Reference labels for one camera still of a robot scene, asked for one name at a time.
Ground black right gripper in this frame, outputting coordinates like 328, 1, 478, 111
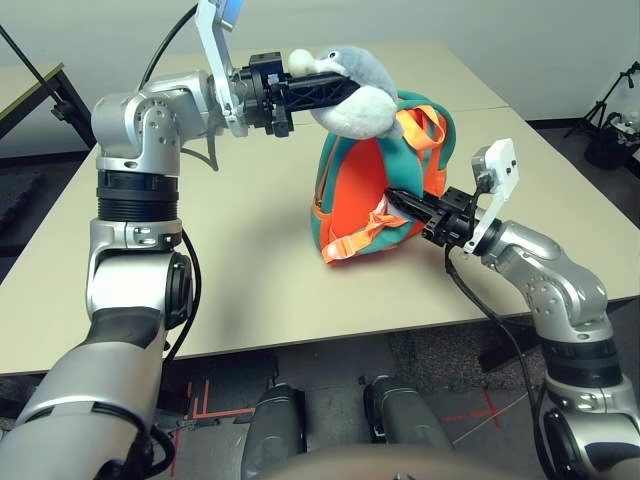
387, 186, 477, 248

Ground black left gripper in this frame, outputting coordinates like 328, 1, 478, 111
237, 51, 363, 139

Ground grey white plush toy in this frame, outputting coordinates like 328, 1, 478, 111
287, 46, 404, 142

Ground orange and teal backpack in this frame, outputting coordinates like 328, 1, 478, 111
309, 89, 454, 267

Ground black table foot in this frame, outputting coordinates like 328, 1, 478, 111
477, 319, 544, 372

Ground black floor bag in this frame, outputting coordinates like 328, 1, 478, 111
584, 112, 640, 171

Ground grey robot right leg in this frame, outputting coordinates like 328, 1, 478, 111
364, 374, 454, 451

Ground grey robot leg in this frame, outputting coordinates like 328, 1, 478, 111
364, 374, 454, 451
242, 382, 309, 480

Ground black tripod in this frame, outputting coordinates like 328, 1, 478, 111
564, 59, 640, 151

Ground grey robot torso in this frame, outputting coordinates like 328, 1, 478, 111
249, 442, 566, 480

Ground grey robot left leg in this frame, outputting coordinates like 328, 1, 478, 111
242, 382, 309, 480

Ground black pole with clamp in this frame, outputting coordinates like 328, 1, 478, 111
0, 22, 69, 122

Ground black foam mat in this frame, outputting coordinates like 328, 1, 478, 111
0, 172, 44, 236

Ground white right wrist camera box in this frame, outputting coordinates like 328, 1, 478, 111
462, 138, 519, 257

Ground thin white floor wire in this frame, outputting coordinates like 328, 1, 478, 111
452, 392, 529, 448

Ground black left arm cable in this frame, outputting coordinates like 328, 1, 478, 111
139, 0, 221, 364

